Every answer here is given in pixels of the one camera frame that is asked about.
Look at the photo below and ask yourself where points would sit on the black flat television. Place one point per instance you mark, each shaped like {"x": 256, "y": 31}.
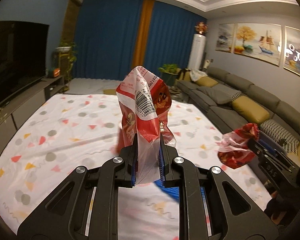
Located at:
{"x": 22, "y": 55}

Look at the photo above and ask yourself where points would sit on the blue mesh cloth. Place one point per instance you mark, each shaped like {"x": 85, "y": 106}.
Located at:
{"x": 172, "y": 192}

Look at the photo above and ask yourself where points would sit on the red white snack bag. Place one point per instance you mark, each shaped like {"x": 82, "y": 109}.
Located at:
{"x": 145, "y": 101}

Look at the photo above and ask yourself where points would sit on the flower decoration atop conditioner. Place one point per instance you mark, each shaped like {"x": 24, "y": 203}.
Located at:
{"x": 201, "y": 28}

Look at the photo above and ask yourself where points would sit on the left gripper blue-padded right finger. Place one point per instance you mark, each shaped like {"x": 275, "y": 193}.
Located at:
{"x": 211, "y": 204}

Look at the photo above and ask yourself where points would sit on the grey flat cushion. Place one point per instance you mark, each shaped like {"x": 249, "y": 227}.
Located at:
{"x": 217, "y": 96}

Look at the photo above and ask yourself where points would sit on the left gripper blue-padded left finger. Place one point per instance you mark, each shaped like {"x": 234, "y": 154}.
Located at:
{"x": 85, "y": 204}

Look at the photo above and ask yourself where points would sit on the green potted floor plant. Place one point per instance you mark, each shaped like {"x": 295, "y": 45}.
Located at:
{"x": 169, "y": 73}

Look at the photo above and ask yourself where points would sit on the right purple painting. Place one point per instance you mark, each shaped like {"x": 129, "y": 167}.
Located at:
{"x": 292, "y": 50}

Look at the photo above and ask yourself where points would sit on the left small landscape painting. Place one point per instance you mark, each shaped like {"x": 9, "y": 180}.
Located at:
{"x": 225, "y": 37}

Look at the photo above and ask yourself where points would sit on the red plastic wrapper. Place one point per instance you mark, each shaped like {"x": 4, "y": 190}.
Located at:
{"x": 233, "y": 149}

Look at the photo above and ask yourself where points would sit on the plant on gold stand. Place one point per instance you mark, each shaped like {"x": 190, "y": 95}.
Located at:
{"x": 64, "y": 56}

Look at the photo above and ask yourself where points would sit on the far mustard cushion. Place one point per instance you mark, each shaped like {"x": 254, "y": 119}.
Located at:
{"x": 206, "y": 82}

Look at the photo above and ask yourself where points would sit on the sailboat tree painting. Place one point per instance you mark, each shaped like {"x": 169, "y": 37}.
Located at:
{"x": 259, "y": 41}

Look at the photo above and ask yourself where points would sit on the blue window curtain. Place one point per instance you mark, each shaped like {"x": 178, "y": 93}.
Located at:
{"x": 114, "y": 36}

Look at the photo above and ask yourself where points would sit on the dark tv cabinet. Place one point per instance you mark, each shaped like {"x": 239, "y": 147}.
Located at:
{"x": 22, "y": 106}

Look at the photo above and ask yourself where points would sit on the black white patterned cushion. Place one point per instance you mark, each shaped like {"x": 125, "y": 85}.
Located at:
{"x": 280, "y": 135}

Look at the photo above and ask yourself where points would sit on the orange curtain strip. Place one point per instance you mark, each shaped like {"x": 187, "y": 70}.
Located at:
{"x": 143, "y": 32}

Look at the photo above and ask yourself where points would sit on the mustard yellow cushion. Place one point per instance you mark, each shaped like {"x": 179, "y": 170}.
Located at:
{"x": 250, "y": 110}

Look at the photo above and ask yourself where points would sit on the white standing air conditioner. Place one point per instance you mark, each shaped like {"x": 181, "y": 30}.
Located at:
{"x": 197, "y": 51}

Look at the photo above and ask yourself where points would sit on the white patterned tablecloth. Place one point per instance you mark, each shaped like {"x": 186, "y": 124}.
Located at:
{"x": 72, "y": 130}

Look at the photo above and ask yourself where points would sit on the grey sectional sofa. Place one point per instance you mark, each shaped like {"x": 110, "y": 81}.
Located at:
{"x": 224, "y": 117}

